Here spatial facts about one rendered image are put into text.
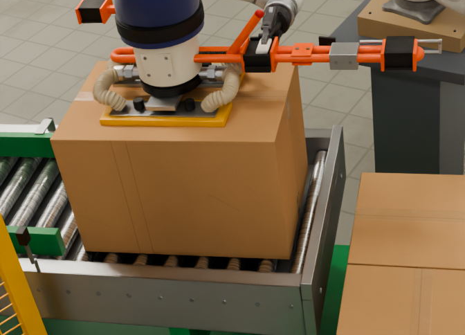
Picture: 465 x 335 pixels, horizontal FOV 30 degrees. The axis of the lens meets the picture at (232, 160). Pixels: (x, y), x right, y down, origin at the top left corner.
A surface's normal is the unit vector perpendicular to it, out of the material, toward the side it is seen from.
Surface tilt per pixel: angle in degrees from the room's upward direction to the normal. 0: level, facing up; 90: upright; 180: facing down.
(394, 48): 0
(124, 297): 90
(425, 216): 0
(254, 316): 90
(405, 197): 0
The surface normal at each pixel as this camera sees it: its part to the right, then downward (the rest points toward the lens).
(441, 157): 0.84, 0.23
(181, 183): -0.19, 0.61
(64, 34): -0.14, -0.79
